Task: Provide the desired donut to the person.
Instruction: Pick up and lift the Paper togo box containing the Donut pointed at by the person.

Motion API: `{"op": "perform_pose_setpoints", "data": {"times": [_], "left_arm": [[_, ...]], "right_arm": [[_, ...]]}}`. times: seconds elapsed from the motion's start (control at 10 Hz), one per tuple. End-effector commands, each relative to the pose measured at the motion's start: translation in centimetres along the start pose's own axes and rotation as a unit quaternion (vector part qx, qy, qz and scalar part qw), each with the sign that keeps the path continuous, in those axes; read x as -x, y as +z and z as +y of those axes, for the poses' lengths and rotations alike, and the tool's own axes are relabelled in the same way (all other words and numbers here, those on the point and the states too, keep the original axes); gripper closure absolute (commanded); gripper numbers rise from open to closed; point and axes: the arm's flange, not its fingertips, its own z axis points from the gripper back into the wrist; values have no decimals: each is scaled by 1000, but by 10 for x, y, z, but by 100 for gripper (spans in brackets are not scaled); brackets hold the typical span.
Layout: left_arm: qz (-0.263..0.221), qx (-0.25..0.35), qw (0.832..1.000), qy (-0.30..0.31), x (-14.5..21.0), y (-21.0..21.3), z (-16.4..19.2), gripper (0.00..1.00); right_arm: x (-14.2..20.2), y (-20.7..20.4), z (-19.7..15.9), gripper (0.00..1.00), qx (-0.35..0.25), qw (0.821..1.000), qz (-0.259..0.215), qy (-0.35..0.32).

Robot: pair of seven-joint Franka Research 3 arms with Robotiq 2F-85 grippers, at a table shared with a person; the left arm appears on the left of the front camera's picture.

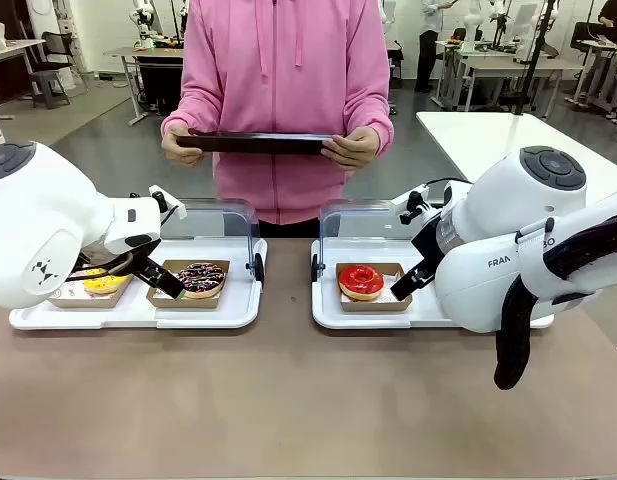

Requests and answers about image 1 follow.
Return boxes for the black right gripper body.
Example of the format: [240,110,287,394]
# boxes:
[411,215,447,266]

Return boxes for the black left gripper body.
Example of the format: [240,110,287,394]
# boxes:
[80,238,162,275]

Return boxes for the brown cardboard donut box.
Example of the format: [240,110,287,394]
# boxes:
[145,258,231,309]
[47,267,137,309]
[335,262,414,314]

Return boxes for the red glazed donut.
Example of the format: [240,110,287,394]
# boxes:
[338,264,386,302]

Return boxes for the black serving tray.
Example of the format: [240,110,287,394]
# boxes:
[175,128,342,156]

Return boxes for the person's right forearm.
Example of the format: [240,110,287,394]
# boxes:
[161,94,214,137]

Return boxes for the person's left forearm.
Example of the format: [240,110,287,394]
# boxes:
[345,97,395,151]

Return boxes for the yellow glazed donut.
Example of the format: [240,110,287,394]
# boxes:
[82,268,132,295]

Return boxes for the chocolate donut with sprinkles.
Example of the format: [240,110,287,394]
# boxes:
[176,260,227,300]

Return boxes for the person in pink hoodie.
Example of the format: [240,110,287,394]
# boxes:
[161,0,395,239]

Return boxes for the person's left hand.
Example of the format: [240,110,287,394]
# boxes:
[321,127,380,172]

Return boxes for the person's right hand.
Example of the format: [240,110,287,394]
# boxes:
[161,124,207,169]

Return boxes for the white display tray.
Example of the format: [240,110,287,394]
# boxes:
[8,237,268,331]
[310,237,555,331]

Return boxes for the clear plastic tray lid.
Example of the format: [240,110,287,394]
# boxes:
[311,198,424,287]
[160,198,265,291]

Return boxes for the white side table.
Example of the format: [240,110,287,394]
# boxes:
[416,110,617,201]

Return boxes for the bystander in black trousers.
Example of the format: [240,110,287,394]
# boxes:
[416,0,459,94]

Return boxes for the black cabinet under table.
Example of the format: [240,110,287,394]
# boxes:
[136,55,184,109]

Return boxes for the grey background tables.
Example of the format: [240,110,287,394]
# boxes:
[435,39,584,114]

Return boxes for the grey background table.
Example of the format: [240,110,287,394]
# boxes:
[102,45,185,127]

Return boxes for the black stand pole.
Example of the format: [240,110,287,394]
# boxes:
[511,0,562,117]

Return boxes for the white background desk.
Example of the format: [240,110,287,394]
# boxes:
[0,38,47,106]

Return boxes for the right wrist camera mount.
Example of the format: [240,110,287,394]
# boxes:
[390,183,432,226]

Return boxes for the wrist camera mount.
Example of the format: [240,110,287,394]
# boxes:
[390,183,432,226]
[147,185,188,222]

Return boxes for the black camera cable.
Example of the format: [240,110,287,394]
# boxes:
[425,177,472,197]

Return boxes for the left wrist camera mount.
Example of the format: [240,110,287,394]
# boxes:
[147,185,188,222]

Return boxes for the black sleeved arm cable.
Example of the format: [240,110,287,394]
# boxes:
[492,212,617,391]

